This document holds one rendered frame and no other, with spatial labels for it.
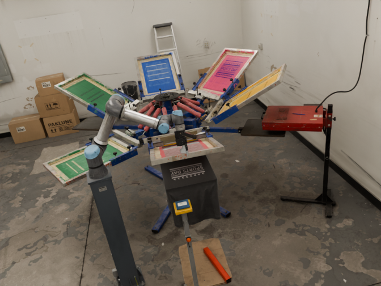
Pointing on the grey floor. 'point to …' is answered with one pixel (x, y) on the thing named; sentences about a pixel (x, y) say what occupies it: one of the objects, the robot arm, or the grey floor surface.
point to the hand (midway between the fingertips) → (187, 154)
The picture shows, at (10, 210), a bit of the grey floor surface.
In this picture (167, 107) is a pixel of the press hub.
